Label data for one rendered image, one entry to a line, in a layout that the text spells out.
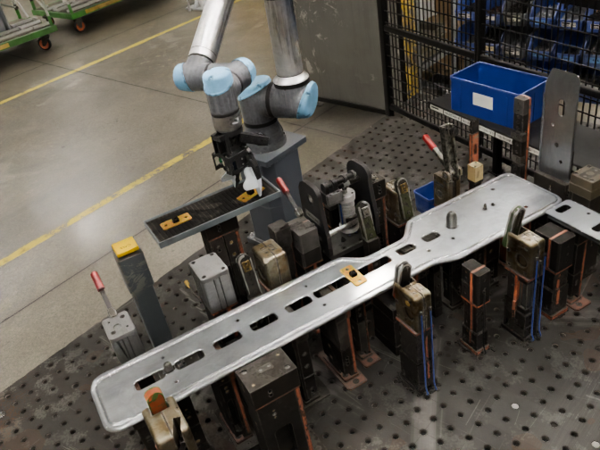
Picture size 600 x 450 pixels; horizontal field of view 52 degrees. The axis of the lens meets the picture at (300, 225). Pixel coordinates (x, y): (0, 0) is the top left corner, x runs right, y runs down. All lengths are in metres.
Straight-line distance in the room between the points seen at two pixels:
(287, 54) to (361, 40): 2.45
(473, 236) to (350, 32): 2.83
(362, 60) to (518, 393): 3.08
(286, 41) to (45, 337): 2.15
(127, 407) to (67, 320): 2.05
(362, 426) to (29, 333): 2.25
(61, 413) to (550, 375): 1.38
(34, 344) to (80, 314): 0.27
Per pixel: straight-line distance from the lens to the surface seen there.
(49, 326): 3.53
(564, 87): 1.89
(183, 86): 1.74
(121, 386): 1.54
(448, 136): 1.88
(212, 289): 1.59
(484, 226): 1.80
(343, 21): 4.41
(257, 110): 2.04
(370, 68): 4.42
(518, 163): 2.17
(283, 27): 1.92
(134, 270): 1.70
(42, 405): 2.06
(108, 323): 1.63
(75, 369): 2.11
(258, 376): 1.40
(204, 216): 1.71
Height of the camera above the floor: 2.05
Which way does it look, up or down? 34 degrees down
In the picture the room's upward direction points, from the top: 11 degrees counter-clockwise
